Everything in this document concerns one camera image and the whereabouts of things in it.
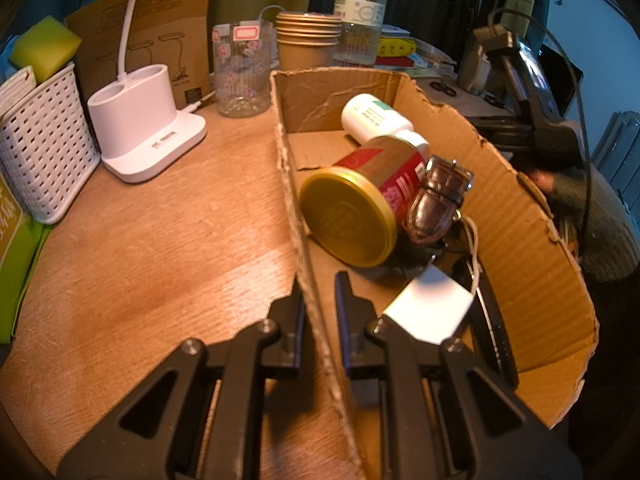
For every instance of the white pill bottle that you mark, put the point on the white pill bottle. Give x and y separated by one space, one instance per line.
370 117

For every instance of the clear jar with stickers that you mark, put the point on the clear jar with stickers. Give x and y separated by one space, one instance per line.
240 85

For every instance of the red book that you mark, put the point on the red book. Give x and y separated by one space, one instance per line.
400 61

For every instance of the black monitor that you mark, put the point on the black monitor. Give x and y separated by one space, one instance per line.
570 85

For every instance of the yellow sponge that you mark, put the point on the yellow sponge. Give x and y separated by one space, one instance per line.
42 47

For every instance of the white charger plug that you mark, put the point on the white charger plug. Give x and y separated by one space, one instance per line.
430 305

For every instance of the blue and white packet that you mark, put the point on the blue and white packet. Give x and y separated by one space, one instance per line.
7 62

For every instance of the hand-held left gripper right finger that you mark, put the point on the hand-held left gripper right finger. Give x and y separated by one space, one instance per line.
400 390

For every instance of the grey ribbed appliance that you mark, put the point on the grey ribbed appliance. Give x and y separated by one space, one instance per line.
620 135

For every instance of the small black object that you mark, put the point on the small black object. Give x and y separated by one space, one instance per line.
492 100

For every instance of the white printed box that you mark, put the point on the white printed box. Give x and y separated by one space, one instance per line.
17 90

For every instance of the clear water bottle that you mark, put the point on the clear water bottle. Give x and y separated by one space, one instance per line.
360 10

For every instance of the person's right hand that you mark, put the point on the person's right hand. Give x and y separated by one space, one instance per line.
544 180

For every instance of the brown cardboard box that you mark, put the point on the brown cardboard box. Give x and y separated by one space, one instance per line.
525 240

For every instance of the red can with gold lid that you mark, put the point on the red can with gold lid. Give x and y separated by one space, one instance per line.
350 215

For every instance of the white woven basket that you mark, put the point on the white woven basket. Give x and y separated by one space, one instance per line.
45 160

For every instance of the white desk lamp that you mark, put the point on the white desk lamp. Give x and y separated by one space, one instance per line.
145 125

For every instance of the stack of brown paper cups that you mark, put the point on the stack of brown paper cups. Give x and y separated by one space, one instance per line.
305 52

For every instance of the steel tumbler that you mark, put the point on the steel tumbler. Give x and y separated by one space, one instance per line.
472 72

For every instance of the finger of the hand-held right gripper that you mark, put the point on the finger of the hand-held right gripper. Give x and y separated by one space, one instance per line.
500 122

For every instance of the bagged paper cup pack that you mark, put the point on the bagged paper cup pack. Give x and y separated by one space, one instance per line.
20 270

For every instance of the black scissors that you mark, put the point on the black scissors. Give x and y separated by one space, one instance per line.
442 86

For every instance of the brown cardboard lamp packaging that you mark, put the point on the brown cardboard lamp packaging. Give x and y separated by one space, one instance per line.
165 25

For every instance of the stack of papers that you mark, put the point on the stack of papers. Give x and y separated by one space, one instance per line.
435 60

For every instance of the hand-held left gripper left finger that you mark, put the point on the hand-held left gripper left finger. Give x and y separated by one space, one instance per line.
240 360

